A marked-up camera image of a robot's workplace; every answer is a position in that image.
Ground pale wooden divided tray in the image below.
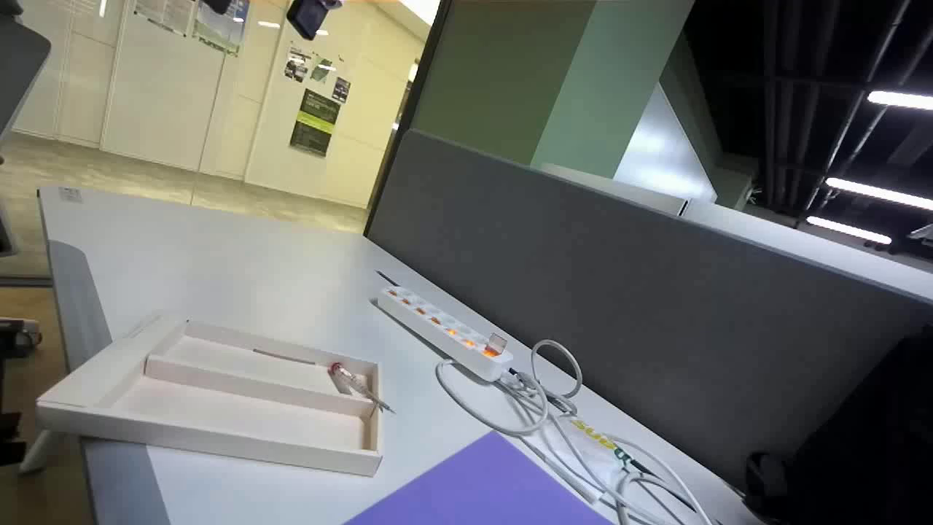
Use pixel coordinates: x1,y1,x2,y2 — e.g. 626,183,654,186
35,311,388,478

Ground white power strip orange switches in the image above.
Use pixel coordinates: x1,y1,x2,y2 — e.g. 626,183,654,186
374,282,515,384

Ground dark hanging object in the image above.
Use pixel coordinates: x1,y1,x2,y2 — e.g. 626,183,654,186
283,0,343,43

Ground clear screwdriver with red cap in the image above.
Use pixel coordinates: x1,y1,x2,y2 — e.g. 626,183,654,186
326,360,396,414

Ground white power strip cable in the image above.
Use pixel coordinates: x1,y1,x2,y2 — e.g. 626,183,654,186
431,357,623,525

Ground blue-purple mat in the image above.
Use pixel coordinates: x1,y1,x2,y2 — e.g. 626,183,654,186
343,428,619,525

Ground black stand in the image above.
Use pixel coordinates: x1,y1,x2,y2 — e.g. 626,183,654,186
0,319,46,470

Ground green and black poster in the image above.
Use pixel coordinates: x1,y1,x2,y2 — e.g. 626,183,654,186
286,85,343,160

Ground grey desk partition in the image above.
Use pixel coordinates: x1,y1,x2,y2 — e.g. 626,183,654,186
363,128,933,491

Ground white looped cable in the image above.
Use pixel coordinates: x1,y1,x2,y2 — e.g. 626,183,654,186
527,335,587,403

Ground large wall poster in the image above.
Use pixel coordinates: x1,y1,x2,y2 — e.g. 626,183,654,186
187,0,253,59

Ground dark grey panel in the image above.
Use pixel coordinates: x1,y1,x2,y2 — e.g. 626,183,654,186
0,0,54,134

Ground ceiling strip light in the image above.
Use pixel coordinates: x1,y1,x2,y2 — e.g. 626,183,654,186
821,176,933,217
864,87,933,113
802,212,894,249

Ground green pillar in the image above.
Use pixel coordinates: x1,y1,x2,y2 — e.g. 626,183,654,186
406,0,700,182

